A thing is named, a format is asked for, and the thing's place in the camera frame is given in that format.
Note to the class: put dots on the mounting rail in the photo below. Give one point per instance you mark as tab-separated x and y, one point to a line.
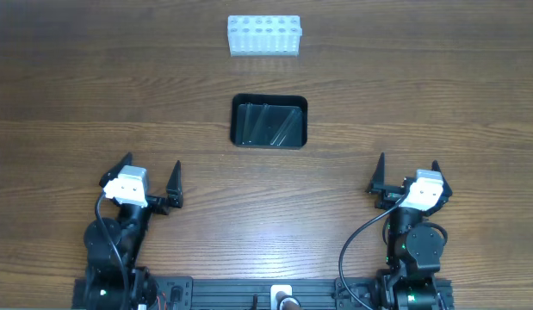
231	293

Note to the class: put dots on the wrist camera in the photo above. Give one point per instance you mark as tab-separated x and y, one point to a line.
127	186
426	190

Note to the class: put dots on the white test tube rack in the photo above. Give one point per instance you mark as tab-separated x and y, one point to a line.
264	39

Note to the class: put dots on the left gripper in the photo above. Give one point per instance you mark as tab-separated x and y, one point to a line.
159	204

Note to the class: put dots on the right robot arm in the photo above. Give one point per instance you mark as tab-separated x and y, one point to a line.
417	254

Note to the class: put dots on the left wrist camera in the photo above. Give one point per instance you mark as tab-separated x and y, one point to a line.
127	186

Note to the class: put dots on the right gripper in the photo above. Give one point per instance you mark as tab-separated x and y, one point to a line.
388	196

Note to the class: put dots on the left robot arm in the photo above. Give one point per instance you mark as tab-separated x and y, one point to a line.
107	254

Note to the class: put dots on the clear test tube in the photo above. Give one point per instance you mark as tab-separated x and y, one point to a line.
247	122
284	125
293	128
261	122

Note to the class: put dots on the black tray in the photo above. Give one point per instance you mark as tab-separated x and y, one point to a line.
233	125

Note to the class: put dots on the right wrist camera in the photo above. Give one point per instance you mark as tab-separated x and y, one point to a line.
426	190

